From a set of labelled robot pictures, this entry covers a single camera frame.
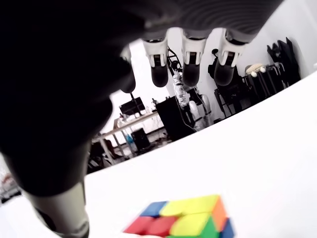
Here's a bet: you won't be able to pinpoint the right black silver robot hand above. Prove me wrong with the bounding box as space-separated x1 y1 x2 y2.
0 0 285 238

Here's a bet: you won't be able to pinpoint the multicoloured Rubik's cube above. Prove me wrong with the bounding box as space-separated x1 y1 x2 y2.
123 194 236 238

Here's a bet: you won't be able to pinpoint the hanging black clothes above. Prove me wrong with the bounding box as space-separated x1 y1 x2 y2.
266 37 302 87

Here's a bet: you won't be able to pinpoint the black computer monitor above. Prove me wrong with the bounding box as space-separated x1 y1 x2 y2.
118 97 146 117

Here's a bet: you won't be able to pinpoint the beige plush item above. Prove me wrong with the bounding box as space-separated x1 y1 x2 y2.
245 63 267 77

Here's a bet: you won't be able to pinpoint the black metal rack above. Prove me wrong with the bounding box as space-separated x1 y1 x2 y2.
214 61 302 119

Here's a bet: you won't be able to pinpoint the black computer tower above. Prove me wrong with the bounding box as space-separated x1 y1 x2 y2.
130 127 151 150

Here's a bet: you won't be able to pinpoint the black cabinet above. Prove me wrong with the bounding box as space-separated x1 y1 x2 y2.
155 95 198 142

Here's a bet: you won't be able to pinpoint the wooden top desk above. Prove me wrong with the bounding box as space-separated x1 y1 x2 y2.
99 111 161 164

